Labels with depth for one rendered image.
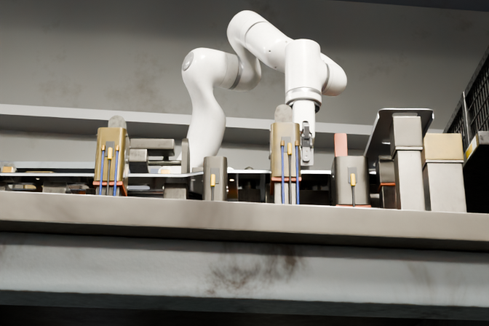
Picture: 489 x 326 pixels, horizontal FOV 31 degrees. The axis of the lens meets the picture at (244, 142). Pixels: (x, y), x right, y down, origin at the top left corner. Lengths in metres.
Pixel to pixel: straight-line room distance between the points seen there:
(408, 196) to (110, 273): 0.61
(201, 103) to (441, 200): 0.86
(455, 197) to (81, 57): 3.84
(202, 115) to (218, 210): 1.31
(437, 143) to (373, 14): 3.97
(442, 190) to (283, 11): 3.93
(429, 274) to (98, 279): 0.44
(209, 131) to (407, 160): 0.97
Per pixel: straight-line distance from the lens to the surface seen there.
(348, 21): 5.70
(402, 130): 1.58
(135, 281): 1.13
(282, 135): 1.72
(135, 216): 1.12
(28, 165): 2.31
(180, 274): 1.14
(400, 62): 5.65
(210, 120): 2.42
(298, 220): 1.14
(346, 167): 1.72
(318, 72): 2.04
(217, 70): 2.41
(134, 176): 1.87
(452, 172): 1.83
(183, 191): 1.88
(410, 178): 1.55
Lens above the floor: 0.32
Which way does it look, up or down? 23 degrees up
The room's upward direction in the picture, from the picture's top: straight up
